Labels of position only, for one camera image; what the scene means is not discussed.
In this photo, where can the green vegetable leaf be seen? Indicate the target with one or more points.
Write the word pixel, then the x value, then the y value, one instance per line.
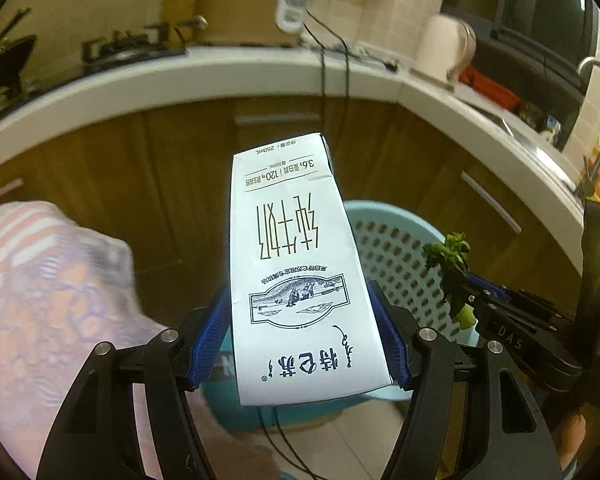
pixel 447 255

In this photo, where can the black burner grate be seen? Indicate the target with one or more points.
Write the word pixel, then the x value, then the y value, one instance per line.
pixel 130 42

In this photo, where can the dark window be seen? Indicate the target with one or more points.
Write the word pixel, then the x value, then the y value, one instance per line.
pixel 530 20

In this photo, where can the red plastic container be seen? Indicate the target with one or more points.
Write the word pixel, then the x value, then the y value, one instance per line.
pixel 490 87

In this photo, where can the steel kitchen sink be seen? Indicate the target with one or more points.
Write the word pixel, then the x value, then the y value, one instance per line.
pixel 525 130

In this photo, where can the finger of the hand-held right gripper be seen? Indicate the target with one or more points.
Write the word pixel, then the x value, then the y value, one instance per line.
pixel 495 305
pixel 490 282

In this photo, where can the white plug-in power meter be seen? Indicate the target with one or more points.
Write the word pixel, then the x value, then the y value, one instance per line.
pixel 291 2

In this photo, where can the small cups beside sink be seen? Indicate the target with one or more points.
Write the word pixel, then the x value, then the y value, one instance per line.
pixel 545 127

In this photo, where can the black glass gas stove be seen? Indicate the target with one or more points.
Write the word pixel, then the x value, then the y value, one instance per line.
pixel 80 70

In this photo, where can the wooden base cabinets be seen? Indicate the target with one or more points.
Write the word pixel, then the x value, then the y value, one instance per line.
pixel 155 160

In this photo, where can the black wok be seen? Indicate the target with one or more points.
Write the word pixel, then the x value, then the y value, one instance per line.
pixel 5 65

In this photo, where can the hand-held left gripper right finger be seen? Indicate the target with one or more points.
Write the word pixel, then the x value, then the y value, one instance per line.
pixel 392 340

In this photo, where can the white milk carton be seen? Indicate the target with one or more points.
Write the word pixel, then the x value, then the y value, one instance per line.
pixel 300 260

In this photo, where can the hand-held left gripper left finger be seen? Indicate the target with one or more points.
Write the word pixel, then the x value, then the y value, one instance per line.
pixel 210 340

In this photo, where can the teal perforated plastic basket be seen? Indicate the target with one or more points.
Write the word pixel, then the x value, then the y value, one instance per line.
pixel 380 210

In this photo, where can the pink patterned table cloth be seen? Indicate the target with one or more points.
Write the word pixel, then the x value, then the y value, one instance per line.
pixel 55 285

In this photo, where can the white electric kettle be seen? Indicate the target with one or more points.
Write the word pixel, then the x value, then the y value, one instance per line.
pixel 437 45

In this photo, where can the person's right hand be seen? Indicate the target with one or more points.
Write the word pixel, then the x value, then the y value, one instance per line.
pixel 572 435

